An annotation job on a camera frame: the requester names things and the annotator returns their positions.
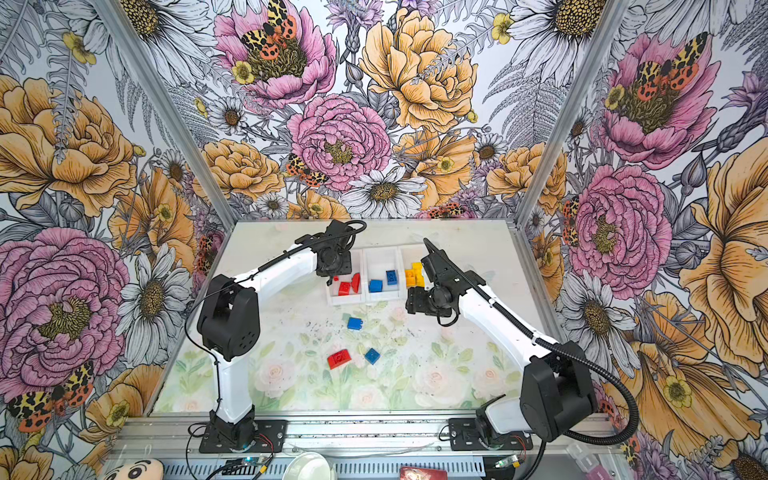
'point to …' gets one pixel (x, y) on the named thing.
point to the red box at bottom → (422, 473)
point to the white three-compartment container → (379, 273)
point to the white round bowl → (309, 466)
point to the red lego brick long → (356, 282)
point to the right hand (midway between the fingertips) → (418, 313)
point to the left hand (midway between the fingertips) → (338, 273)
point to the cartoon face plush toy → (144, 469)
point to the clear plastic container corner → (583, 457)
